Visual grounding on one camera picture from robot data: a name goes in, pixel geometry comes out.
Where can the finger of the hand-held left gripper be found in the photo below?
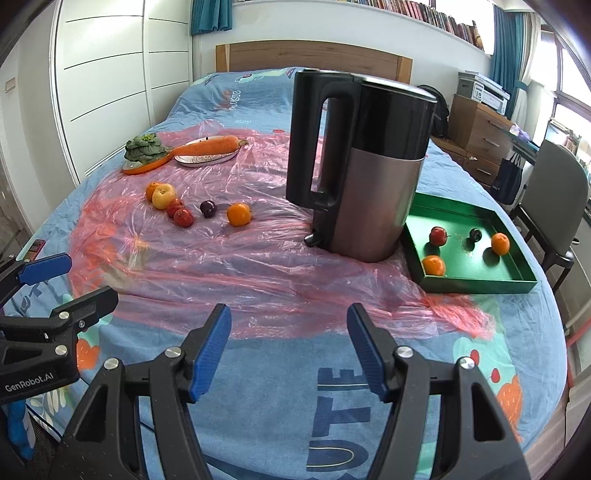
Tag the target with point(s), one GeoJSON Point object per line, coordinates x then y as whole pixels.
{"type": "Point", "coordinates": [44, 268]}
{"type": "Point", "coordinates": [92, 304]}

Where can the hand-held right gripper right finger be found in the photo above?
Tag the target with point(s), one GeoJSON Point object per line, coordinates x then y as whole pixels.
{"type": "Point", "coordinates": [369, 355]}

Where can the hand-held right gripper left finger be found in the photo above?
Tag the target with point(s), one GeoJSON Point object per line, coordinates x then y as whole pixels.
{"type": "Point", "coordinates": [210, 355]}

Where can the orange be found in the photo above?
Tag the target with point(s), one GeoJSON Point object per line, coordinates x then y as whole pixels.
{"type": "Point", "coordinates": [434, 265]}
{"type": "Point", "coordinates": [500, 243]}
{"type": "Point", "coordinates": [239, 214]}
{"type": "Point", "coordinates": [151, 189]}

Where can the small red apple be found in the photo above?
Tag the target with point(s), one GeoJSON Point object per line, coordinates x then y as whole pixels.
{"type": "Point", "coordinates": [438, 236]}
{"type": "Point", "coordinates": [174, 206]}
{"type": "Point", "coordinates": [183, 218]}

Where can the yellow apple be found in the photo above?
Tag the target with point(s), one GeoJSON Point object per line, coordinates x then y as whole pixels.
{"type": "Point", "coordinates": [165, 197]}

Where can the green rectangular tray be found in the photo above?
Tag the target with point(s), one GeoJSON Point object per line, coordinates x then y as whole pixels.
{"type": "Point", "coordinates": [466, 265]}

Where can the dark purple plum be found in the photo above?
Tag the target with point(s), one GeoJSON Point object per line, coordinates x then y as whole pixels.
{"type": "Point", "coordinates": [208, 208]}
{"type": "Point", "coordinates": [475, 235]}

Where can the person's left hand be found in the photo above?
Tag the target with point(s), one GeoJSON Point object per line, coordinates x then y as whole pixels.
{"type": "Point", "coordinates": [18, 424]}

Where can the black red packet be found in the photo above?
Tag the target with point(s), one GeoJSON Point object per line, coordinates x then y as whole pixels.
{"type": "Point", "coordinates": [36, 249]}

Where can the pink plastic sheet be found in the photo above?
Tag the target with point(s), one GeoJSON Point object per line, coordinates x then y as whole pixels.
{"type": "Point", "coordinates": [258, 258]}

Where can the orange plate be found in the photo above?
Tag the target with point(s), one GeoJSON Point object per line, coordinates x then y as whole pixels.
{"type": "Point", "coordinates": [143, 169]}

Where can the green bok choy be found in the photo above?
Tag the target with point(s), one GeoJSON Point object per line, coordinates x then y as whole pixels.
{"type": "Point", "coordinates": [145, 150]}

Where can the black and steel electric kettle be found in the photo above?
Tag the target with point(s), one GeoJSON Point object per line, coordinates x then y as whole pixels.
{"type": "Point", "coordinates": [378, 198]}

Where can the white patterned plate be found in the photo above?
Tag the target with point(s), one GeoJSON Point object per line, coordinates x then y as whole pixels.
{"type": "Point", "coordinates": [203, 160]}

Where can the large carrot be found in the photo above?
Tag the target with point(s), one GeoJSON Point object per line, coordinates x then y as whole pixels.
{"type": "Point", "coordinates": [207, 145]}

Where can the white wardrobe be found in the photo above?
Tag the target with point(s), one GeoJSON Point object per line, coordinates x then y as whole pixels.
{"type": "Point", "coordinates": [106, 69]}

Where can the low wooden nightstand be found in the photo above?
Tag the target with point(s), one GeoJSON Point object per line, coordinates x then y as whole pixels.
{"type": "Point", "coordinates": [450, 147]}

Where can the navy tote bag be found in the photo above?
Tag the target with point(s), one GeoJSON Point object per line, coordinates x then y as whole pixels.
{"type": "Point", "coordinates": [508, 180]}

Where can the wooden drawer cabinet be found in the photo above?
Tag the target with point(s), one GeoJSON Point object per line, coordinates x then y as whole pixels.
{"type": "Point", "coordinates": [475, 129]}

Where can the black backpack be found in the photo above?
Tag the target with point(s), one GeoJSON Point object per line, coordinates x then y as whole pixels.
{"type": "Point", "coordinates": [441, 115]}

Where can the grey chair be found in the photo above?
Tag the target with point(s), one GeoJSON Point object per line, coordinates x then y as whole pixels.
{"type": "Point", "coordinates": [554, 184]}

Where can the desk with teal edge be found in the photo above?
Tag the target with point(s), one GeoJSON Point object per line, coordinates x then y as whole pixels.
{"type": "Point", "coordinates": [526, 145]}

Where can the pale purple packet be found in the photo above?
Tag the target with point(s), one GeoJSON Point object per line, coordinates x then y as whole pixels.
{"type": "Point", "coordinates": [520, 131]}

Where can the grey and white printer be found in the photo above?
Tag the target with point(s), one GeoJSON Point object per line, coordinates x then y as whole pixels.
{"type": "Point", "coordinates": [485, 90]}

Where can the teal curtain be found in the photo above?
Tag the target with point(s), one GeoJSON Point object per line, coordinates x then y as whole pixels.
{"type": "Point", "coordinates": [210, 16]}
{"type": "Point", "coordinates": [503, 55]}

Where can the wooden headboard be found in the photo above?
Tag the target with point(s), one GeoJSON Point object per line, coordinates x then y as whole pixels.
{"type": "Point", "coordinates": [277, 55]}

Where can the large window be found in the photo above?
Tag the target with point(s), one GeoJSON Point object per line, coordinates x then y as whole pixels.
{"type": "Point", "coordinates": [572, 78]}

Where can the row of books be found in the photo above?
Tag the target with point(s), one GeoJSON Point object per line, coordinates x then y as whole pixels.
{"type": "Point", "coordinates": [438, 16]}

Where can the pink standing frame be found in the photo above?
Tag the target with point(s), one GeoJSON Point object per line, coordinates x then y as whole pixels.
{"type": "Point", "coordinates": [577, 338]}

